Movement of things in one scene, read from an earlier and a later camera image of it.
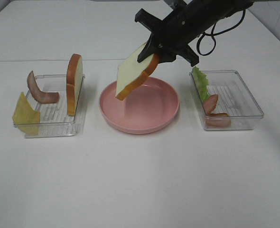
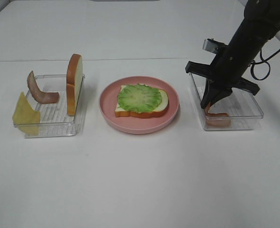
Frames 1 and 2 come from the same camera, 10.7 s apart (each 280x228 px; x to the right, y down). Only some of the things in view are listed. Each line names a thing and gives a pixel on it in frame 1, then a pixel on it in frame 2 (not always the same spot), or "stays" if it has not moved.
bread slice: (132, 73) → (157, 111)
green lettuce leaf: (201, 81) → (139, 98)
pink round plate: (152, 106) stays
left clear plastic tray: (54, 120) stays
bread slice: (74, 69) stays
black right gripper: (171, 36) → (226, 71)
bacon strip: (39, 96) stays
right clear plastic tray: (234, 98) stays
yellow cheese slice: (25, 117) stays
